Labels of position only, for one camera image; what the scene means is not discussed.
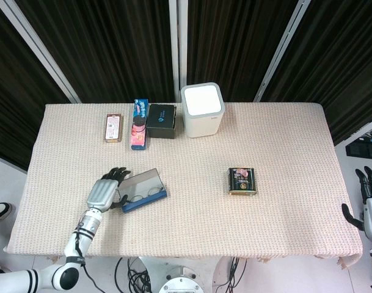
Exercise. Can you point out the white square trash bin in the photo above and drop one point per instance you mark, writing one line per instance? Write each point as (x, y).
(202, 110)

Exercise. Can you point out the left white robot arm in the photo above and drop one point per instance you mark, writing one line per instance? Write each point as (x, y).
(82, 235)

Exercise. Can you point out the black gold luncheon meat can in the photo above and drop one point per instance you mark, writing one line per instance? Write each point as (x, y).
(243, 181)

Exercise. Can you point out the brown small packet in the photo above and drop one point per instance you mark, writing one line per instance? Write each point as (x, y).
(113, 128)

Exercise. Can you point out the grey aluminium frame post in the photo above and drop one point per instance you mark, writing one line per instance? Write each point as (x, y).
(39, 49)
(280, 52)
(178, 45)

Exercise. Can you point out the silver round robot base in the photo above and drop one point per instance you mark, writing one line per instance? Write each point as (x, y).
(181, 282)

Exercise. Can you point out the thin metal-frame eyeglasses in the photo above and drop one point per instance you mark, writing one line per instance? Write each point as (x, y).
(139, 198)

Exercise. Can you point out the blue pink cookie box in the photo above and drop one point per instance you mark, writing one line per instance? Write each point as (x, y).
(139, 128)

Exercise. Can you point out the beige textured tablecloth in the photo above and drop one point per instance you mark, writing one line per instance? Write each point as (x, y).
(204, 219)

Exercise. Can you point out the black pleated curtain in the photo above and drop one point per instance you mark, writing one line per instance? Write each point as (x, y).
(118, 45)

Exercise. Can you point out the blue glasses case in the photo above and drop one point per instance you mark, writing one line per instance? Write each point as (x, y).
(141, 181)

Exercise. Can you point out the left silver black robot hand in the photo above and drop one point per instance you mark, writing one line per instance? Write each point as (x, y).
(101, 193)

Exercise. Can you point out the black cardboard box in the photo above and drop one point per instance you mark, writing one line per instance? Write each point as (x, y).
(162, 120)

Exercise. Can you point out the black equipment rack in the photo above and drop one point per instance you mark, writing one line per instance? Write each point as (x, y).
(364, 149)

